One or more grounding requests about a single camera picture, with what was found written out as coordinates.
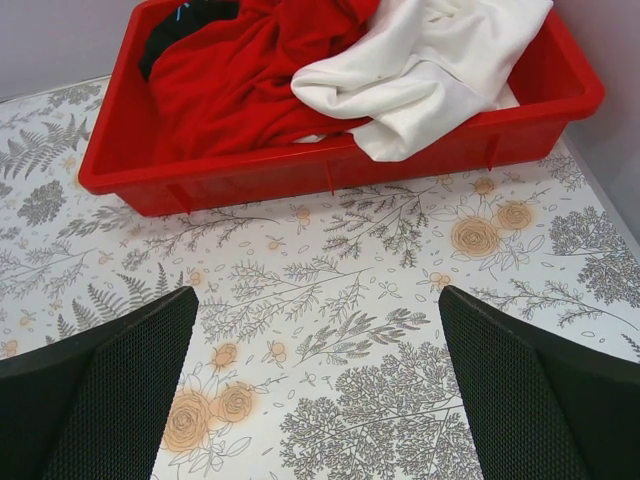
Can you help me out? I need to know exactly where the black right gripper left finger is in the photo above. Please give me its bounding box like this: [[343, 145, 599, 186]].
[[1, 287, 198, 480]]

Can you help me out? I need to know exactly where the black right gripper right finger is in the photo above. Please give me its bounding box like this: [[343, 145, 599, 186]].
[[438, 286, 639, 479]]

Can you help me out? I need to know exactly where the red t shirt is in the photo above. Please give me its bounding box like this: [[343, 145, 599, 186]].
[[147, 1, 379, 161]]

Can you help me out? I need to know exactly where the floral patterned table mat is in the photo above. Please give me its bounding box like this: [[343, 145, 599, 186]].
[[1, 81, 639, 479]]

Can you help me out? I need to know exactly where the red plastic bin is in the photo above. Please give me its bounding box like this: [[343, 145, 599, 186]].
[[78, 1, 605, 216]]

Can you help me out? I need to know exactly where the white t shirt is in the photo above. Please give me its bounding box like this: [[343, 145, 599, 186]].
[[291, 0, 553, 162]]

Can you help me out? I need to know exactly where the black t shirt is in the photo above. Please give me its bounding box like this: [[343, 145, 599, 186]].
[[138, 0, 239, 82]]

